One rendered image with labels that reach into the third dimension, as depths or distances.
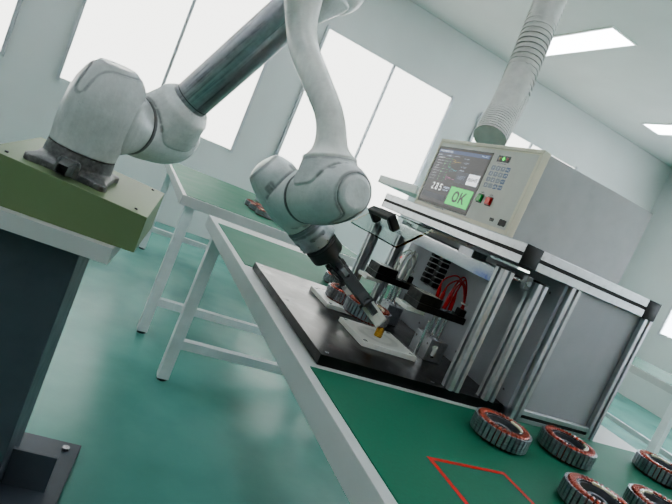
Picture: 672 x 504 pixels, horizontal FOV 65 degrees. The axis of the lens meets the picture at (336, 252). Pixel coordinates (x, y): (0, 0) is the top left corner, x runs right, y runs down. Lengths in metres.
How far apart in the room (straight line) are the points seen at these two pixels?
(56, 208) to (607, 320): 1.26
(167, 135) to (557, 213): 0.97
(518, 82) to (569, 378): 1.75
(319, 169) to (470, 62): 6.03
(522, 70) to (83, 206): 2.15
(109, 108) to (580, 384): 1.25
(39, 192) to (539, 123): 6.78
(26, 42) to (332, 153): 5.09
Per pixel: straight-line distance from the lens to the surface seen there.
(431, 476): 0.81
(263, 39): 1.38
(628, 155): 8.69
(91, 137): 1.33
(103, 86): 1.33
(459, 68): 6.82
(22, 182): 1.32
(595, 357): 1.39
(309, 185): 0.94
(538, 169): 1.25
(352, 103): 6.19
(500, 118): 2.63
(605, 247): 1.44
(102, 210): 1.29
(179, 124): 1.44
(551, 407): 1.37
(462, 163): 1.47
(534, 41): 2.93
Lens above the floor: 1.06
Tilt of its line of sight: 6 degrees down
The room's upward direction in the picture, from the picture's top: 23 degrees clockwise
